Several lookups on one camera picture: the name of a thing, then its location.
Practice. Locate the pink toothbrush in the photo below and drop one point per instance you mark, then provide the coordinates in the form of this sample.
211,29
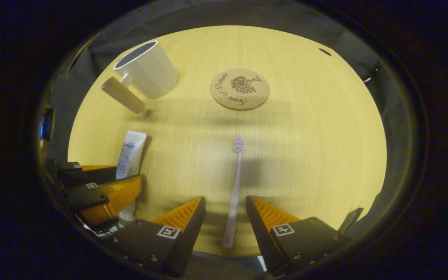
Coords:
236,186

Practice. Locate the round cork coaster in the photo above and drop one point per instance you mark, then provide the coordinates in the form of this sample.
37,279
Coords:
239,90

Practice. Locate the white toothpaste tube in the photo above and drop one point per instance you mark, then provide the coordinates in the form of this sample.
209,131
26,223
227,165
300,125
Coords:
130,155

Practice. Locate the black backdrop cloth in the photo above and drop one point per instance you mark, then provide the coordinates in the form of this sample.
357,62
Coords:
99,46

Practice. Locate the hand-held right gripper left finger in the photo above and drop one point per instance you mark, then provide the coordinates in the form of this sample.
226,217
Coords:
187,237

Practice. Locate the white cup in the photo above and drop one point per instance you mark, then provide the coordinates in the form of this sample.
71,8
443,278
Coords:
154,72

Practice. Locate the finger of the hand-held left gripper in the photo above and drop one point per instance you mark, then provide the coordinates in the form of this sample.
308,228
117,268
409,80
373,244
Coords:
88,174
115,196

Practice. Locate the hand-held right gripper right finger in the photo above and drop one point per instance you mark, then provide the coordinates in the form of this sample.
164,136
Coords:
259,233

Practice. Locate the black desk grommet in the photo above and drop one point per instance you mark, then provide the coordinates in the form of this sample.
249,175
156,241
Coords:
325,51

